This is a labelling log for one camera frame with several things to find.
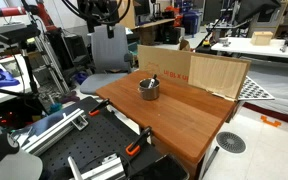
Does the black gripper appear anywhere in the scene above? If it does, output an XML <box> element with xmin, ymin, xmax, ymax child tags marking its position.
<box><xmin>84</xmin><ymin>0</ymin><xmax>118</xmax><ymax>40</ymax></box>

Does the black white Expo marker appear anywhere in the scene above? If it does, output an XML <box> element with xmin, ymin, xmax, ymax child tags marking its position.
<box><xmin>147</xmin><ymin>73</ymin><xmax>158</xmax><ymax>89</ymax></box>

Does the stainless steel cup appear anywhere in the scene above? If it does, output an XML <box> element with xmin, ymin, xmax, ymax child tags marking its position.
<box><xmin>137</xmin><ymin>78</ymin><xmax>161</xmax><ymax>101</ymax></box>

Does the grey office chair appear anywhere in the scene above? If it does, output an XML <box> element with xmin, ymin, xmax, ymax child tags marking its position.
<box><xmin>79</xmin><ymin>23</ymin><xmax>134</xmax><ymax>95</ymax></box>

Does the wooden background desk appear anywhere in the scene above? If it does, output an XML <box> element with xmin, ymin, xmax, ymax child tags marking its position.
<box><xmin>131</xmin><ymin>17</ymin><xmax>177</xmax><ymax>47</ymax></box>

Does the brown cardboard board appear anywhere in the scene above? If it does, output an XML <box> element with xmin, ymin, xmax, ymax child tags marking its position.
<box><xmin>137</xmin><ymin>44</ymin><xmax>194</xmax><ymax>84</ymax></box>

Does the black orange bar clamp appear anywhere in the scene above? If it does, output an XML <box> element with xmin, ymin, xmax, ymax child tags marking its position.
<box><xmin>88</xmin><ymin>98</ymin><xmax>111</xmax><ymax>117</ymax></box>
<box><xmin>125</xmin><ymin>125</ymin><xmax>153</xmax><ymax>157</ymax></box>

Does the black tripod stand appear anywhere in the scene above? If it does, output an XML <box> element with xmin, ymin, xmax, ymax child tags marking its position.
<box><xmin>18</xmin><ymin>44</ymin><xmax>41</xmax><ymax>98</ymax></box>

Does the red black tube tool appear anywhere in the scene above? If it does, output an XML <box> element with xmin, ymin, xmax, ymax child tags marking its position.
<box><xmin>0</xmin><ymin>2</ymin><xmax>57</xmax><ymax>33</ymax></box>

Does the yellow red emergency stop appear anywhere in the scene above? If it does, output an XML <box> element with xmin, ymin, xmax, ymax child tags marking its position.
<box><xmin>201</xmin><ymin>38</ymin><xmax>212</xmax><ymax>48</ymax></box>

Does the black perforated breadboard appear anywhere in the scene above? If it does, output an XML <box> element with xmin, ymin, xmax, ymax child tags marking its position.
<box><xmin>12</xmin><ymin>96</ymin><xmax>167</xmax><ymax>180</ymax></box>

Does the silver aluminium extrusion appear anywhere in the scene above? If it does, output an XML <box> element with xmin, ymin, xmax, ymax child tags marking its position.
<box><xmin>12</xmin><ymin>108</ymin><xmax>89</xmax><ymax>157</ymax></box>
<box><xmin>67</xmin><ymin>154</ymin><xmax>127</xmax><ymax>180</ymax></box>

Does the light wooden panel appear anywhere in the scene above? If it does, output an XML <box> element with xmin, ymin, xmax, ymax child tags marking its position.
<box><xmin>187</xmin><ymin>53</ymin><xmax>252</xmax><ymax>102</ymax></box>

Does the black glossy panel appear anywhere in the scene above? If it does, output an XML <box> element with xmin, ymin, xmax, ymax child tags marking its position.
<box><xmin>129</xmin><ymin>153</ymin><xmax>190</xmax><ymax>180</ymax></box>

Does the black photo umbrella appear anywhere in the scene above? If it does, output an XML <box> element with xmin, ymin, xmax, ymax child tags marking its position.
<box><xmin>233</xmin><ymin>0</ymin><xmax>282</xmax><ymax>25</ymax></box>

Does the small wooden box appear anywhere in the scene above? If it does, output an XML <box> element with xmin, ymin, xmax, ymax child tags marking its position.
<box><xmin>250</xmin><ymin>30</ymin><xmax>274</xmax><ymax>47</ymax></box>

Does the white background table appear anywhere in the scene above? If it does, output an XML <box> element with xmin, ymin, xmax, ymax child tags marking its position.
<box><xmin>210</xmin><ymin>36</ymin><xmax>288</xmax><ymax>61</ymax></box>

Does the dotted calibration board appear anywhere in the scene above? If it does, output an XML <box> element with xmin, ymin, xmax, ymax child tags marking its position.
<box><xmin>238</xmin><ymin>75</ymin><xmax>276</xmax><ymax>102</ymax></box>

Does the grey metal table leg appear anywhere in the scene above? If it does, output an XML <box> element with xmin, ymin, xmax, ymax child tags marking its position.
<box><xmin>201</xmin><ymin>145</ymin><xmax>221</xmax><ymax>180</ymax></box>

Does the round floor drain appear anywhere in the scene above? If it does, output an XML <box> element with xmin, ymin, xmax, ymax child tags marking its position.
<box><xmin>215</xmin><ymin>131</ymin><xmax>248</xmax><ymax>155</ymax></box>

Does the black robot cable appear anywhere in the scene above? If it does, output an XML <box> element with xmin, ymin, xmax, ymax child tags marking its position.
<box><xmin>61</xmin><ymin>0</ymin><xmax>132</xmax><ymax>26</ymax></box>

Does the aluminium frame ladder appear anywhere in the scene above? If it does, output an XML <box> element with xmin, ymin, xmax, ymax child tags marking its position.
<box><xmin>33</xmin><ymin>32</ymin><xmax>72</xmax><ymax>96</ymax></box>

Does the orange plastic bracket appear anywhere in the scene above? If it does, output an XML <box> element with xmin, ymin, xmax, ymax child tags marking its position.
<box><xmin>260</xmin><ymin>114</ymin><xmax>282</xmax><ymax>128</ymax></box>

